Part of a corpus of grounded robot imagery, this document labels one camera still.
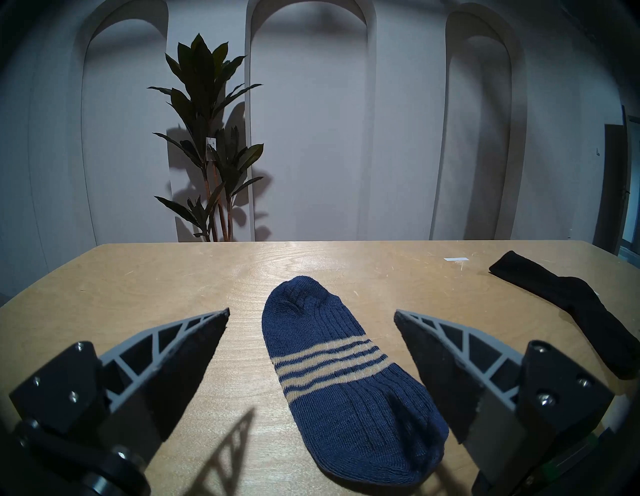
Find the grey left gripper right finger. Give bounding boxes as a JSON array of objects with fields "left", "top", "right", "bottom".
[{"left": 394, "top": 309, "right": 616, "bottom": 489}]

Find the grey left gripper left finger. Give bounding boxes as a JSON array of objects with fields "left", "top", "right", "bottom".
[{"left": 10, "top": 308, "right": 231, "bottom": 462}]

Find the black sock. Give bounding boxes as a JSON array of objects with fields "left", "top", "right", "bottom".
[{"left": 489, "top": 251, "right": 640, "bottom": 381}]

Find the blue sock with beige stripes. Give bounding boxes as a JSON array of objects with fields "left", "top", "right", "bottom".
[{"left": 261, "top": 275, "right": 449, "bottom": 487}]

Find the dark wooden door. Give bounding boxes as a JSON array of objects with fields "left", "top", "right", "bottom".
[{"left": 593, "top": 106, "right": 640, "bottom": 261}]

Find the tall potted leafy plant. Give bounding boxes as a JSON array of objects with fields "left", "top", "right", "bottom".
[{"left": 147, "top": 33, "right": 273, "bottom": 243}]

